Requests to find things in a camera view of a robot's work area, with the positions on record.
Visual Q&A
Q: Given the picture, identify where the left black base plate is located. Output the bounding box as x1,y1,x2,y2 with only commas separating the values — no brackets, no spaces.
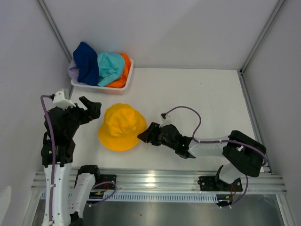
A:
97,174,117,190

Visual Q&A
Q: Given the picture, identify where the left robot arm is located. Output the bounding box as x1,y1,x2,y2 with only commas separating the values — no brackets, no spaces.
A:
40,94,102,226

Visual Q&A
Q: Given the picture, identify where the purple cable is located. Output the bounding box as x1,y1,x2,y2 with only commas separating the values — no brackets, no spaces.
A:
40,94,59,224
164,106,269,168

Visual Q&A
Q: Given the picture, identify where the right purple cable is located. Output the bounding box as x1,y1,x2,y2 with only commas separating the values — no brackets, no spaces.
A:
164,106,269,168

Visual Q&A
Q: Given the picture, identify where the aluminium mounting rail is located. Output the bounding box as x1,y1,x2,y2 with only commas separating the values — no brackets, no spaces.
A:
31,166,287,194

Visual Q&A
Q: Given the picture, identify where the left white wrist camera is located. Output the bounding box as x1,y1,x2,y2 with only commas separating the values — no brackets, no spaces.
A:
53,89,76,110

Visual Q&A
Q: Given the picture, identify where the teal bucket hat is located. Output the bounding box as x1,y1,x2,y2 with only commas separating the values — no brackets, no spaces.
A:
97,52,125,87

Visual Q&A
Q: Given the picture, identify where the aluminium frame post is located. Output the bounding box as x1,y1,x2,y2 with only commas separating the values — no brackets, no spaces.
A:
239,0,287,75
35,0,72,62

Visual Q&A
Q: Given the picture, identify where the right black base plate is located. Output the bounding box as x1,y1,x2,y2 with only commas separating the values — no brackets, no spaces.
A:
198,176,243,192

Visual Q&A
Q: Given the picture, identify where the yellow bucket hat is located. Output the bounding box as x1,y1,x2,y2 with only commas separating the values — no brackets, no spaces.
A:
98,103,147,152

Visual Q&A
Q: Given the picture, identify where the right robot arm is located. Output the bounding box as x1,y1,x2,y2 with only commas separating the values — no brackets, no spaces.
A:
137,122,267,192

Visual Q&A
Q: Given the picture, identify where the lavender bucket hat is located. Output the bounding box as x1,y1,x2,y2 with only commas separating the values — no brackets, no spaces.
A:
68,59,79,83

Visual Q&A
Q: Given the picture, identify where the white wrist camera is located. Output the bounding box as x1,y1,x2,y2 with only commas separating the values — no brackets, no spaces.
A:
160,113,172,127
53,89,76,110

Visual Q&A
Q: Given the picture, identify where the right aluminium table rail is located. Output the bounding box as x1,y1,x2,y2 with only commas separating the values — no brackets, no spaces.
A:
237,70,273,175

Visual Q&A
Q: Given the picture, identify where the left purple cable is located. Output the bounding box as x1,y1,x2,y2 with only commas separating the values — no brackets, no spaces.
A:
40,94,59,224

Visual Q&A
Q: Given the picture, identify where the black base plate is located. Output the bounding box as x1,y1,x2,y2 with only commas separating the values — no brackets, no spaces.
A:
198,176,243,192
97,174,117,190

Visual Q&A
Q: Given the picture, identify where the white plastic bin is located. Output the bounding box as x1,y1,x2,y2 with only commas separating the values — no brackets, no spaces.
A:
71,59,134,95

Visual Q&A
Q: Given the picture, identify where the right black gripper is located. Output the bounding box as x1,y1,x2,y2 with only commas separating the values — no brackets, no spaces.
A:
138,122,176,150

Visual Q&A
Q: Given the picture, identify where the left aluminium frame post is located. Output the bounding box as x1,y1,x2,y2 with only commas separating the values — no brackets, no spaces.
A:
35,0,72,62

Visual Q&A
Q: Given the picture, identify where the orange bucket hat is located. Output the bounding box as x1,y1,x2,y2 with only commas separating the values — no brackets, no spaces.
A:
106,53,132,89

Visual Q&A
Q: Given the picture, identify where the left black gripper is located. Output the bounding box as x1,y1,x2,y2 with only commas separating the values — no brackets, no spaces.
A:
60,96,101,137

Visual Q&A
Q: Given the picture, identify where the white slotted cable duct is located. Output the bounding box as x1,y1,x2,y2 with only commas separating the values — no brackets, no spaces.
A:
107,192,218,203

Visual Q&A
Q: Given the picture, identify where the dark blue bucket hat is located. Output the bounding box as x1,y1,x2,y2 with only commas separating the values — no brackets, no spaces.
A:
73,41,99,86

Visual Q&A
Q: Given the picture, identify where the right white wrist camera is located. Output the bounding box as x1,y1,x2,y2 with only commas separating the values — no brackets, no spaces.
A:
160,113,172,127

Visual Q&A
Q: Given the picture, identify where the right aluminium frame post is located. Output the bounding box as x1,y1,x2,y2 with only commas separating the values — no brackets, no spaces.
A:
239,0,287,75

